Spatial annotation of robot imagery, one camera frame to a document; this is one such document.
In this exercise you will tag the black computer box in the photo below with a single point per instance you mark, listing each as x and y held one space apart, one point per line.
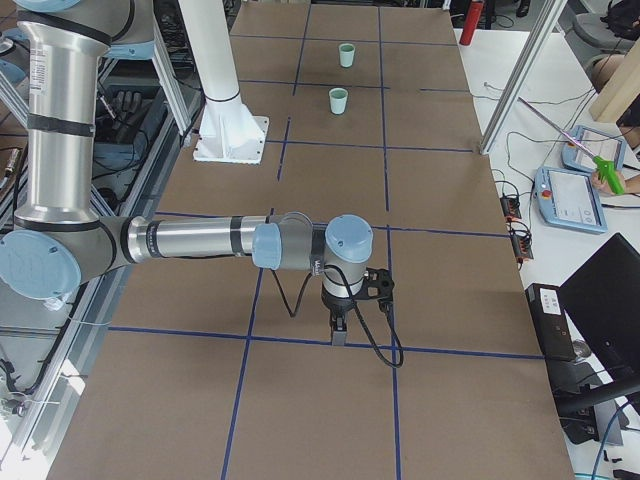
550 322

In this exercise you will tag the near blue teach pendant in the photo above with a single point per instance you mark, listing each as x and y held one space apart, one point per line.
566 199

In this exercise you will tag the brown paper table cover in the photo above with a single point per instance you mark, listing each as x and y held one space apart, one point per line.
402 348

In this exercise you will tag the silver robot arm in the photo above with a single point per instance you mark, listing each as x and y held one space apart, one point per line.
59 242

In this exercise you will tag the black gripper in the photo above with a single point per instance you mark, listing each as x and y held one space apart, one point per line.
335 304

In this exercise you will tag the person hand on grabber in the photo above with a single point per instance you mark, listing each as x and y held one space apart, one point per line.
604 186

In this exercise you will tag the aluminium frame post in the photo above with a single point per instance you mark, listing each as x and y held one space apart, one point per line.
532 48

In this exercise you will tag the mint green cup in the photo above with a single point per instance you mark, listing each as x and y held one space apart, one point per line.
338 98
346 55

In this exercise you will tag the green handled reacher grabber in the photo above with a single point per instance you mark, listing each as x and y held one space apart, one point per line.
605 168

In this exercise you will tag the black monitor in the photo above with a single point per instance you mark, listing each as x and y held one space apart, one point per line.
602 300

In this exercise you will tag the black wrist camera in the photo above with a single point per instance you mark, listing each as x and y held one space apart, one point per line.
378 285

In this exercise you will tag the red cylindrical bottle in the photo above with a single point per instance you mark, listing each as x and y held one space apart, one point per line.
471 22

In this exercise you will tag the far blue teach pendant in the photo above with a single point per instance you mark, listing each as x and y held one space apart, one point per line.
607 146

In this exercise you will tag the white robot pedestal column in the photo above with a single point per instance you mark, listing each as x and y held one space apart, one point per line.
228 132

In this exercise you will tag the blue teach pendant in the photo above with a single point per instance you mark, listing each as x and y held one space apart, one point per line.
566 199
607 146

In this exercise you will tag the orange black power strip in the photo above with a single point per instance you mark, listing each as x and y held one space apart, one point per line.
511 208

